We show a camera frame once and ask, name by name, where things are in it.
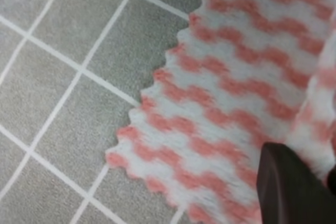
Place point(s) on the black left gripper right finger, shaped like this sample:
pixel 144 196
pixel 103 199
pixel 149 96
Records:
pixel 331 180

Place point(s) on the grey grid-patterned tablecloth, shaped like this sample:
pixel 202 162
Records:
pixel 71 70

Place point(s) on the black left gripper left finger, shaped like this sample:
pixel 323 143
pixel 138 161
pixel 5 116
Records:
pixel 288 191

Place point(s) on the pink white wavy-striped towel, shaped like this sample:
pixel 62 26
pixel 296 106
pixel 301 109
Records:
pixel 240 76

